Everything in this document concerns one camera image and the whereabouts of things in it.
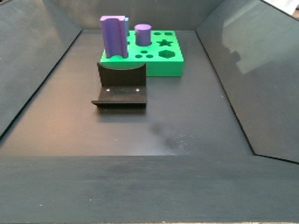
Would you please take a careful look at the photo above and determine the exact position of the blue square block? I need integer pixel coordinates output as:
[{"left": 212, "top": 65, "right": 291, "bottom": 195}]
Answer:
[{"left": 125, "top": 17, "right": 129, "bottom": 36}]

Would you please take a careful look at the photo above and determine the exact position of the purple cylinder block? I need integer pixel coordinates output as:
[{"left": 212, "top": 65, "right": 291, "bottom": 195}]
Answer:
[{"left": 134, "top": 24, "right": 152, "bottom": 46}]

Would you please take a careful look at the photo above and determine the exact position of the tall purple arch block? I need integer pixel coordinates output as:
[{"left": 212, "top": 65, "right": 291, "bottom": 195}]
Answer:
[{"left": 100, "top": 16, "right": 128, "bottom": 58}]

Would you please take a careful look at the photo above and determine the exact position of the black curved stand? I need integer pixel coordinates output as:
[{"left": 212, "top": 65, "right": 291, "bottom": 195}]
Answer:
[{"left": 90, "top": 63, "right": 146, "bottom": 107}]

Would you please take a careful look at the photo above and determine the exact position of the green shape sorter board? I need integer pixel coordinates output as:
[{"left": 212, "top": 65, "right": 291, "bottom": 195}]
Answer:
[{"left": 100, "top": 31, "right": 184, "bottom": 77}]

